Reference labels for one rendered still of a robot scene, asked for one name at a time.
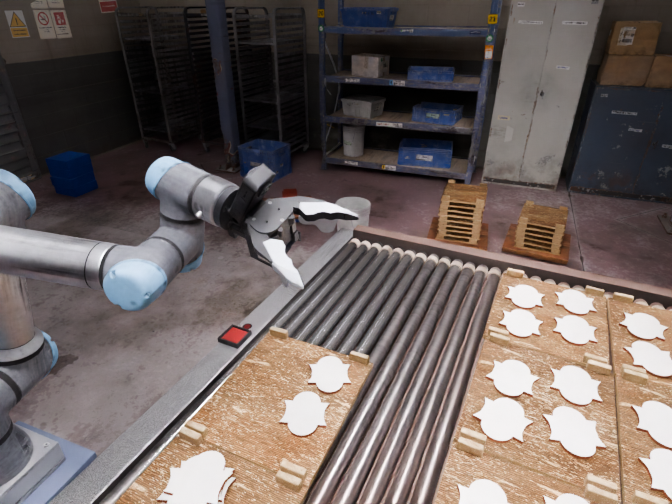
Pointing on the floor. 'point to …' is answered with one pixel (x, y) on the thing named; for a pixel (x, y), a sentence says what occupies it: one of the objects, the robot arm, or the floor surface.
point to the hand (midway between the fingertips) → (334, 247)
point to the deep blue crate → (261, 151)
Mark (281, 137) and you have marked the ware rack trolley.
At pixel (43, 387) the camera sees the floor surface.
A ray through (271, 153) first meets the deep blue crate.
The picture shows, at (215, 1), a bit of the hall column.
